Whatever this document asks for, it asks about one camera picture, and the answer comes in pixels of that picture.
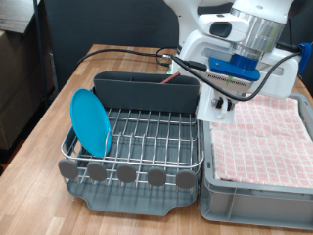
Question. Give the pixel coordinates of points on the pink checked towel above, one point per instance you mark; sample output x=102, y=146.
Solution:
x=260, y=153

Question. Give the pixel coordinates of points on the dark grey drain tray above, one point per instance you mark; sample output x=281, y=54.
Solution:
x=130, y=200

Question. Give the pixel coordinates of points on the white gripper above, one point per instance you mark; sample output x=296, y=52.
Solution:
x=280, y=78

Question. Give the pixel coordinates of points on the dark grey cutlery caddy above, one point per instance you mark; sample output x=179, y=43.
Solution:
x=146, y=93

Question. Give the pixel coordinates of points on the blue plate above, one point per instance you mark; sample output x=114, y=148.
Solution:
x=89, y=122

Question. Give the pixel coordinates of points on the cardboard box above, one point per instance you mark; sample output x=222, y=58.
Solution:
x=16, y=91

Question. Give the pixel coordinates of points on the black metal pole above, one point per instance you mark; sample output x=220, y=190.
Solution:
x=40, y=49

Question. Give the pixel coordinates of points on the grey plastic crate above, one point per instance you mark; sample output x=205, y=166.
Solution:
x=254, y=204

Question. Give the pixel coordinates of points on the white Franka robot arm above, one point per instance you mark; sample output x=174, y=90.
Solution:
x=260, y=23

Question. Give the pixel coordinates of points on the red-brown wooden spoon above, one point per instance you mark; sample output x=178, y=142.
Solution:
x=171, y=78

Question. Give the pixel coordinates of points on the dark fabric partition panel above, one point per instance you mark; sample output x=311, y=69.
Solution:
x=114, y=23

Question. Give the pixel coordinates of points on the dark wooden shelf board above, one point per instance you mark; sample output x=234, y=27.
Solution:
x=16, y=13

